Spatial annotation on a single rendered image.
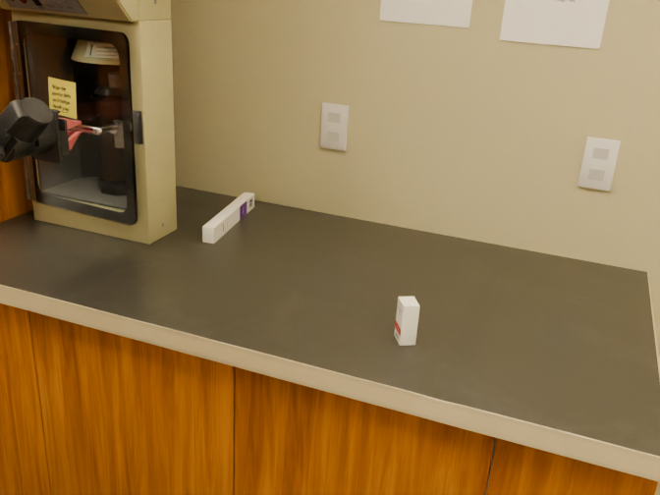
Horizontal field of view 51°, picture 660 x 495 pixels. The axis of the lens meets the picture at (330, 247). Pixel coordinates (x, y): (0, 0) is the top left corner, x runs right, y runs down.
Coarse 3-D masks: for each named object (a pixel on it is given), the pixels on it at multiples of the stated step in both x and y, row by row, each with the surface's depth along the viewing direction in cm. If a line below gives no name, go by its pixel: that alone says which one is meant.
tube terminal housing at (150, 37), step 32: (160, 0) 139; (128, 32) 135; (160, 32) 141; (160, 64) 143; (160, 96) 145; (160, 128) 147; (160, 160) 149; (160, 192) 152; (64, 224) 158; (96, 224) 155; (160, 224) 154
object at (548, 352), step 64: (192, 192) 187; (0, 256) 141; (64, 256) 143; (128, 256) 145; (192, 256) 147; (256, 256) 149; (320, 256) 151; (384, 256) 153; (448, 256) 155; (512, 256) 157; (128, 320) 120; (192, 320) 121; (256, 320) 122; (320, 320) 123; (384, 320) 125; (448, 320) 126; (512, 320) 128; (576, 320) 129; (640, 320) 131; (320, 384) 110; (384, 384) 106; (448, 384) 107; (512, 384) 108; (576, 384) 109; (640, 384) 110; (576, 448) 97; (640, 448) 95
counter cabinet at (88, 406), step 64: (0, 320) 137; (64, 320) 130; (0, 384) 144; (64, 384) 136; (128, 384) 130; (192, 384) 124; (256, 384) 118; (0, 448) 151; (64, 448) 143; (128, 448) 136; (192, 448) 129; (256, 448) 123; (320, 448) 118; (384, 448) 113; (448, 448) 108; (512, 448) 104
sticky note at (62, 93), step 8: (48, 80) 144; (56, 80) 143; (48, 88) 145; (56, 88) 144; (64, 88) 143; (72, 88) 142; (56, 96) 145; (64, 96) 144; (72, 96) 143; (56, 104) 145; (64, 104) 144; (72, 104) 143; (64, 112) 145; (72, 112) 144
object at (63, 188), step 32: (32, 32) 142; (64, 32) 138; (96, 32) 135; (32, 64) 145; (64, 64) 141; (96, 64) 137; (128, 64) 134; (32, 96) 148; (96, 96) 140; (128, 96) 136; (128, 128) 139; (32, 160) 154; (96, 160) 145; (128, 160) 142; (64, 192) 153; (96, 192) 148; (128, 192) 145; (128, 224) 147
